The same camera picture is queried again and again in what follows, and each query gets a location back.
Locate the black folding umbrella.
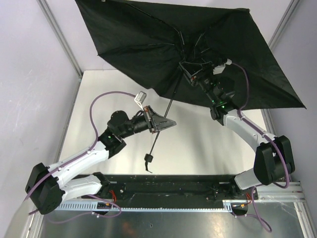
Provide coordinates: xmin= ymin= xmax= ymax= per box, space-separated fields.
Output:
xmin=74 ymin=0 xmax=307 ymax=174

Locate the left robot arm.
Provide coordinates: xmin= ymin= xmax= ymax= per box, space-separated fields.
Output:
xmin=25 ymin=106 xmax=176 ymax=215

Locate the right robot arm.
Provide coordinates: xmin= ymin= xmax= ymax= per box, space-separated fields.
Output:
xmin=180 ymin=59 xmax=295 ymax=192

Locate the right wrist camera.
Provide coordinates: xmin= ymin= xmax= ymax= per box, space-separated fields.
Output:
xmin=212 ymin=59 xmax=232 ymax=75

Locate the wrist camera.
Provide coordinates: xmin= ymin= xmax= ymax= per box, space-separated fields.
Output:
xmin=134 ymin=91 xmax=147 ymax=110
xmin=212 ymin=59 xmax=232 ymax=75

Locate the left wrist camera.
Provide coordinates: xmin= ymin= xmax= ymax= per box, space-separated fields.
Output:
xmin=134 ymin=91 xmax=147 ymax=110

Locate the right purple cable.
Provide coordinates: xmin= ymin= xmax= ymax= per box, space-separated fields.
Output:
xmin=231 ymin=61 xmax=250 ymax=111

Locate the purple cable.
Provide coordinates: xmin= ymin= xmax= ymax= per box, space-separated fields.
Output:
xmin=89 ymin=91 xmax=137 ymax=149
xmin=231 ymin=61 xmax=250 ymax=111

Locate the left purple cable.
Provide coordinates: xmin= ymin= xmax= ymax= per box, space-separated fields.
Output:
xmin=89 ymin=91 xmax=137 ymax=149

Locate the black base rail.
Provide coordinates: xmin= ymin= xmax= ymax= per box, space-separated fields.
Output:
xmin=105 ymin=174 xmax=257 ymax=200

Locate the slotted cable duct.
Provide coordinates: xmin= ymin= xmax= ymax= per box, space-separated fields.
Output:
xmin=59 ymin=200 xmax=235 ymax=213

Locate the right aluminium frame post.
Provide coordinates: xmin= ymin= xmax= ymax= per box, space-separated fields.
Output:
xmin=268 ymin=0 xmax=302 ymax=52

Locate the aluminium frame post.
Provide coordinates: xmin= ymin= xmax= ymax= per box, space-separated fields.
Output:
xmin=36 ymin=0 xmax=84 ymax=80
xmin=268 ymin=0 xmax=302 ymax=52

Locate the left aluminium frame post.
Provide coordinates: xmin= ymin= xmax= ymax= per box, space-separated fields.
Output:
xmin=36 ymin=0 xmax=84 ymax=80

